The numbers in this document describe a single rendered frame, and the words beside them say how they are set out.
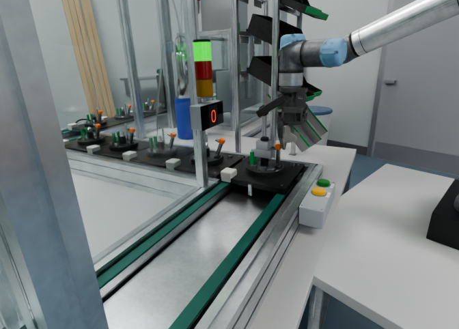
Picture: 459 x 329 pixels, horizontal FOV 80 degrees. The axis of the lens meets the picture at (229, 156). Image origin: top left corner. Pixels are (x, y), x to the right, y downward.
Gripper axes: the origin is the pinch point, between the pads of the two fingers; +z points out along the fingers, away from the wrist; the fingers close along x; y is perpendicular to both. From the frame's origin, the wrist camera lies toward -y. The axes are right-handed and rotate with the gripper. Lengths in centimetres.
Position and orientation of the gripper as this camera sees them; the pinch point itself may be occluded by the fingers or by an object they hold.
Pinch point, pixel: (282, 145)
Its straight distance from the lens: 97.8
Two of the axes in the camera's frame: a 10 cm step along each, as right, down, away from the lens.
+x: 4.8, -3.1, 8.2
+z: 0.3, 9.4, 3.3
